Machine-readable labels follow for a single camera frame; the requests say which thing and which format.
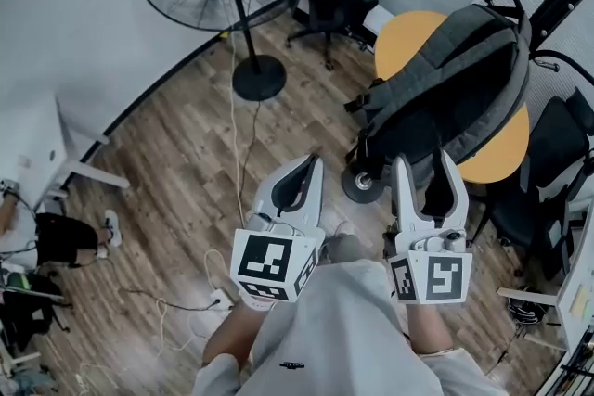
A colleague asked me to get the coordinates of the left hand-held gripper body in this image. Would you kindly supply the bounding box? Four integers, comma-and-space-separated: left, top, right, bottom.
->
230, 209, 327, 304

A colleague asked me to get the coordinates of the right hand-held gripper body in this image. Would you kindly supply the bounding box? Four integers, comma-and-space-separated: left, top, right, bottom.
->
382, 217, 473, 306

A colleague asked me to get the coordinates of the grey backpack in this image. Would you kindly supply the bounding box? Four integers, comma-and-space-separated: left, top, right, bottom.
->
343, 3, 533, 192

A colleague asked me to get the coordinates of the person's right forearm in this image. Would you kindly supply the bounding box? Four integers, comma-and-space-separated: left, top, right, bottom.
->
405, 300, 454, 356

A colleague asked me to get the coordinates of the person's left forearm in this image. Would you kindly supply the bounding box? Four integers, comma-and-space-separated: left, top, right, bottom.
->
201, 297, 280, 368

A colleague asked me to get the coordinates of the person's shoe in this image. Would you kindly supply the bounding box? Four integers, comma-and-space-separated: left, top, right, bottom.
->
319, 208, 368, 264

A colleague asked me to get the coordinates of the white power strip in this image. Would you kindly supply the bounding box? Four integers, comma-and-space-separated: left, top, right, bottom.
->
210, 288, 236, 310

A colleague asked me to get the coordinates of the person's grey shirt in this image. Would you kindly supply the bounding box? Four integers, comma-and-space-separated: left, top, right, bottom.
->
193, 258, 511, 396

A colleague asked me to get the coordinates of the white desk with notes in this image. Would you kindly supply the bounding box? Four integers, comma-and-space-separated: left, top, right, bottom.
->
496, 198, 594, 396

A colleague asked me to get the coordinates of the round yellow table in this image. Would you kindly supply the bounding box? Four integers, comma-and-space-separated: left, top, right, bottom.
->
373, 9, 531, 185

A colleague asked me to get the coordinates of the black chair with green trim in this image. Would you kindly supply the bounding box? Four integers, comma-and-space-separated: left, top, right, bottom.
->
0, 268, 73, 356

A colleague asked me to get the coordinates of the white cable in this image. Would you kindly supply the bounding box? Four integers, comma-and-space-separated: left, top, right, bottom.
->
228, 31, 246, 224

